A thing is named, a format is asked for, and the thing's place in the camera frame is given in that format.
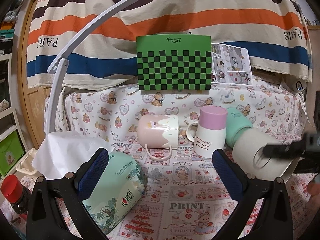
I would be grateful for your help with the red capped sauce bottle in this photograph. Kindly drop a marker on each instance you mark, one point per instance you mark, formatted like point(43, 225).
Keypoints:
point(16, 194)

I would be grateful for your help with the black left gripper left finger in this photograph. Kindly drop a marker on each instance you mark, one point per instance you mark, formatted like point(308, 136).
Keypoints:
point(45, 219)

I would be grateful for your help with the comic picture card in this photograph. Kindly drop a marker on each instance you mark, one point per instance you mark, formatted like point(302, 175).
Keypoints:
point(231, 65)

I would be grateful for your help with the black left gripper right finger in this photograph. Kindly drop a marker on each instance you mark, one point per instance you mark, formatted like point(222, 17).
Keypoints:
point(274, 220)

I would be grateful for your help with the printed table cloth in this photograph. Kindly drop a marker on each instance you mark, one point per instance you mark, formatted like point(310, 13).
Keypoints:
point(184, 198)

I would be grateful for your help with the person's right hand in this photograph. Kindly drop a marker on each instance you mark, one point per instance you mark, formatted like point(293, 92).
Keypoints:
point(313, 190)

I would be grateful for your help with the green checkered box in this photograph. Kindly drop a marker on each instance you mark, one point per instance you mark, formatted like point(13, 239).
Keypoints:
point(174, 62)

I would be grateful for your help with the purple and white mug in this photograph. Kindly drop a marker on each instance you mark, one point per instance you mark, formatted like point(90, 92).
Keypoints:
point(208, 133)

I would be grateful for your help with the striped fabric cloth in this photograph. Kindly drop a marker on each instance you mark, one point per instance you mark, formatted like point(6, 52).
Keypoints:
point(273, 31)

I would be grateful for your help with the mint green mug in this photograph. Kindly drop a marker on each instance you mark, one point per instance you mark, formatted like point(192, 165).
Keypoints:
point(236, 124)

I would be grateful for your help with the cream plastic basket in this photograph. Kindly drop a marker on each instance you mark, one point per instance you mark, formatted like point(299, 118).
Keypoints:
point(24, 166)

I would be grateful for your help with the small white speaker device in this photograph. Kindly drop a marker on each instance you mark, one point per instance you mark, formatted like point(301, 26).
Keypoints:
point(299, 85)

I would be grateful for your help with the mint tissue pack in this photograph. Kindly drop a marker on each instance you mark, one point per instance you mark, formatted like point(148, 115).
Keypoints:
point(119, 188)

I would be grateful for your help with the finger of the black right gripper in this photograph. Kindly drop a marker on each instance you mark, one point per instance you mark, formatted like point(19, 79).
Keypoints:
point(291, 151)

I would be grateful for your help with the white ceramic mug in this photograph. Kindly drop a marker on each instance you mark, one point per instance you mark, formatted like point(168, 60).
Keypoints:
point(248, 154)

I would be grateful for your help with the pink and cream mug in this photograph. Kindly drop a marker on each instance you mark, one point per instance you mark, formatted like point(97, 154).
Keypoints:
point(158, 132)

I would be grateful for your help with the green storage box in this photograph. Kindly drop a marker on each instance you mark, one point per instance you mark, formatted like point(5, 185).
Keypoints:
point(11, 151)

